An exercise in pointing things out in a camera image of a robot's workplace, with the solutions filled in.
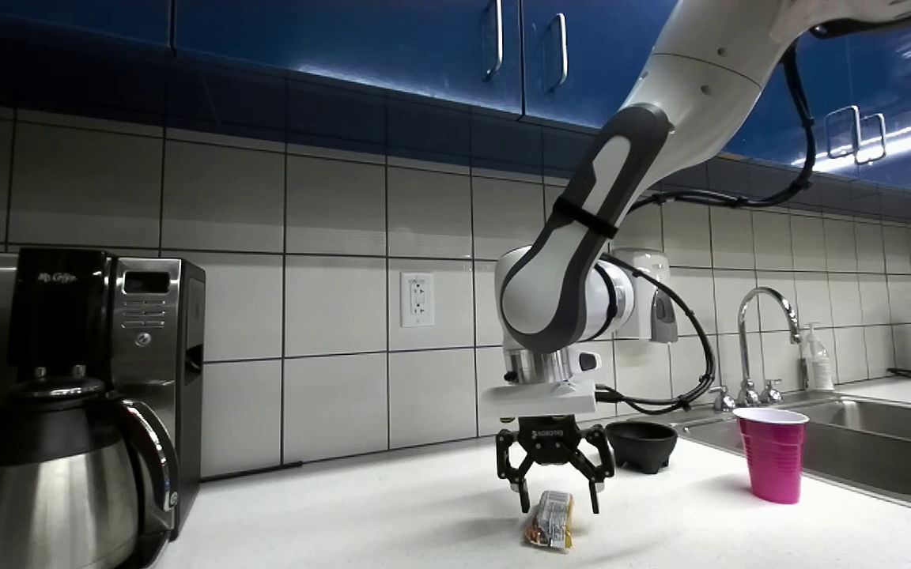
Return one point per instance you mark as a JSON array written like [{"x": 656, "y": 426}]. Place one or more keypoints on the white wall outlet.
[{"x": 414, "y": 299}]

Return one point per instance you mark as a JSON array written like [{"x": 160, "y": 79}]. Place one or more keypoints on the steel coffee carafe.
[{"x": 87, "y": 481}]

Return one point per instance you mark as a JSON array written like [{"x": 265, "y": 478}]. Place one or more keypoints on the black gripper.
[{"x": 553, "y": 440}]

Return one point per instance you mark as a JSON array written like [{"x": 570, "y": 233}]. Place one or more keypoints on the pink plastic cup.
[{"x": 774, "y": 445}]

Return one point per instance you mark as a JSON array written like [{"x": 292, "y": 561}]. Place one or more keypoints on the steel handles far cabinet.
[{"x": 861, "y": 138}]

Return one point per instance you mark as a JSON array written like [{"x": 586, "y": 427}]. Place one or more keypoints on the steel cabinet handle right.
[{"x": 561, "y": 26}]

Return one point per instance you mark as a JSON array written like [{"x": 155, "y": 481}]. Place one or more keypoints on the black bowl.
[{"x": 641, "y": 448}]

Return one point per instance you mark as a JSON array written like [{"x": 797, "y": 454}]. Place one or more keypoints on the clear soap bottle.
[{"x": 817, "y": 366}]

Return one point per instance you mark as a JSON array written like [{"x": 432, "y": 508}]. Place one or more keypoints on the steel cabinet handle left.
[{"x": 496, "y": 40}]

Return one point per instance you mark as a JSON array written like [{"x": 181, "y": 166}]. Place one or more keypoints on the blue upper cabinet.
[{"x": 216, "y": 65}]

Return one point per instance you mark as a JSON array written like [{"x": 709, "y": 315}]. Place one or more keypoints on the chrome sink faucet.
[{"x": 767, "y": 335}]

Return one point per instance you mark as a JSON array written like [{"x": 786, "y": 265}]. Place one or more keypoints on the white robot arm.
[{"x": 565, "y": 289}]

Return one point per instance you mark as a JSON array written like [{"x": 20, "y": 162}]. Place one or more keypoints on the steel kitchen sink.
[{"x": 858, "y": 445}]

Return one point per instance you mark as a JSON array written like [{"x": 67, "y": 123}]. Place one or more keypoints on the foil snack pack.
[{"x": 547, "y": 522}]

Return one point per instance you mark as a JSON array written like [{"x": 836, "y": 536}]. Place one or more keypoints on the black steel coffee maker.
[{"x": 74, "y": 318}]

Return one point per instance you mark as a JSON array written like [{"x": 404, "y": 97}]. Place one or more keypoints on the steel cabinet handle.
[
  {"x": 496, "y": 40},
  {"x": 561, "y": 26}
]

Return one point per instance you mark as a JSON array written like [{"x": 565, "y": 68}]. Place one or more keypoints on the white soap dispenser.
[{"x": 653, "y": 310}]

